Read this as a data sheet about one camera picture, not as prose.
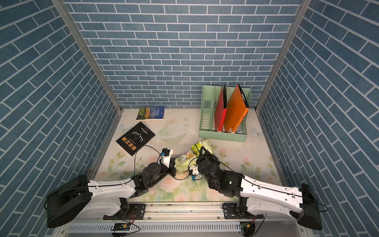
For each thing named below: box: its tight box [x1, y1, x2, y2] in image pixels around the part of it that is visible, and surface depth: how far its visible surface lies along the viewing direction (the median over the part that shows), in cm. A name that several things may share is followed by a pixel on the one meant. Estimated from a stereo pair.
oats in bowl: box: [174, 170, 190, 180], surface depth 82 cm
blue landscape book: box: [136, 106, 165, 121], surface depth 118 cm
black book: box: [115, 121, 156, 157], surface depth 101 cm
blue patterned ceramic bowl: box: [174, 168, 190, 181], surface depth 82 cm
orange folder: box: [223, 83, 250, 133], surface depth 88 cm
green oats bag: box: [174, 137, 214, 173], surface depth 72 cm
